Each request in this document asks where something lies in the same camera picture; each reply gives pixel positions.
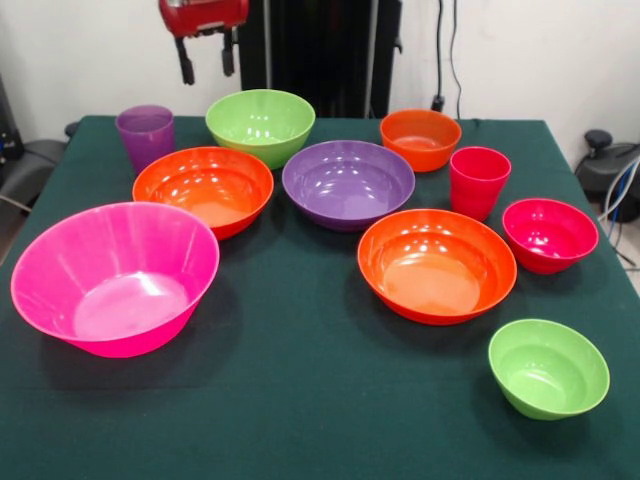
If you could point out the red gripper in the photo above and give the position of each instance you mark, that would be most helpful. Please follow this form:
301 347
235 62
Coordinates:
205 15

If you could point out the large green bowl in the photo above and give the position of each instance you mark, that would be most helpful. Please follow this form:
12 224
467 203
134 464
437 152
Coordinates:
260 125

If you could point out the purple cup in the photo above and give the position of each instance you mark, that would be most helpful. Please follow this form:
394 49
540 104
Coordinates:
145 140

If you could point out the large orange bowl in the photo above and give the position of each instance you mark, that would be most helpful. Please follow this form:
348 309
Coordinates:
200 195
435 270

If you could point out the purple bowl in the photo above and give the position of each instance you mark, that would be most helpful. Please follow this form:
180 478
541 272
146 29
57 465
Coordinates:
347 185

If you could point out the small orange bowl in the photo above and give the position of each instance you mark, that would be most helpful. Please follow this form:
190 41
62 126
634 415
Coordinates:
420 142

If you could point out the large pink bowl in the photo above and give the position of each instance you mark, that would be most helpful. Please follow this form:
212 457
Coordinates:
115 300

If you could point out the red cup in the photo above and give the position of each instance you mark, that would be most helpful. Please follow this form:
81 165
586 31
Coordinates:
477 190

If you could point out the dark green tablecloth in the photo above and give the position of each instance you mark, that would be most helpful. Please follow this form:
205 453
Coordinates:
300 350

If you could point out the small red bowl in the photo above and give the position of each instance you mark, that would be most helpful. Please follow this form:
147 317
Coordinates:
547 240

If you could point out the small green bowl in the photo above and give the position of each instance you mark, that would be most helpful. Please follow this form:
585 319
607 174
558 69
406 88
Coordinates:
547 370

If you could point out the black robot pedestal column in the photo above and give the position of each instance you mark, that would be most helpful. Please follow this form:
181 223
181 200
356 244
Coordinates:
310 60

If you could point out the gray pedestal leg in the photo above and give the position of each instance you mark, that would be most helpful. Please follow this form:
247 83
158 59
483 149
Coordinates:
35 160
607 165

